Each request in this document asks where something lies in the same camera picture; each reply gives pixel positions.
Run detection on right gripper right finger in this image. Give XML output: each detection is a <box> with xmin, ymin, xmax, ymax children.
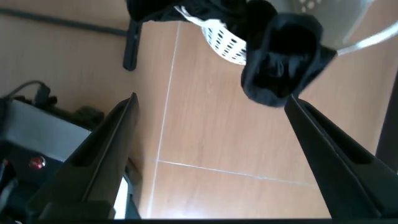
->
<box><xmin>284</xmin><ymin>95</ymin><xmax>398</xmax><ymax>219</ymax></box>

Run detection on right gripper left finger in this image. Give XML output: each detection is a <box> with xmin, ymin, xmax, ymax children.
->
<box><xmin>26</xmin><ymin>92</ymin><xmax>139</xmax><ymax>220</ymax></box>

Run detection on black garment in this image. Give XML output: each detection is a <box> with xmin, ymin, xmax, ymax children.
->
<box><xmin>240</xmin><ymin>12</ymin><xmax>339</xmax><ymax>109</ymax></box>

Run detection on black shorts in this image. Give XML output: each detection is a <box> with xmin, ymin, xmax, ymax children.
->
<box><xmin>125</xmin><ymin>0</ymin><xmax>279</xmax><ymax>43</ymax></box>

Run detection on black clothes rack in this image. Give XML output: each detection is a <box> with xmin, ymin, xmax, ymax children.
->
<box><xmin>0</xmin><ymin>6</ymin><xmax>144</xmax><ymax>72</ymax></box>

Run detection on white laundry basket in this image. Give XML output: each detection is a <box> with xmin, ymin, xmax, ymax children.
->
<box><xmin>174</xmin><ymin>0</ymin><xmax>398</xmax><ymax>66</ymax></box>

